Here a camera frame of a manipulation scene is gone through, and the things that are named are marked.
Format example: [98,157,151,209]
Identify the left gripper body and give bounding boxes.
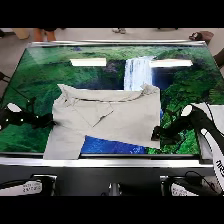
[33,113,56,130]

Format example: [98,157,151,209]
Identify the beige polo shirt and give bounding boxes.
[43,83,163,160]

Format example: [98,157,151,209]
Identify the black cable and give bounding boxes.
[184,170,210,188]

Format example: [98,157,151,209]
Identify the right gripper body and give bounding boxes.
[151,124,179,146]

